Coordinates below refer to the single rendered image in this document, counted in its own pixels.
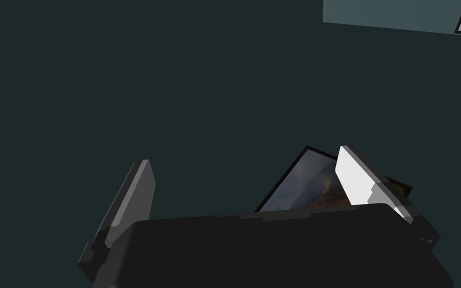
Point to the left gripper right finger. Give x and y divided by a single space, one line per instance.
360 180

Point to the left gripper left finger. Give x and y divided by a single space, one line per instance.
132 200

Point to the black-framed landscape picture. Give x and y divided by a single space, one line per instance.
306 186

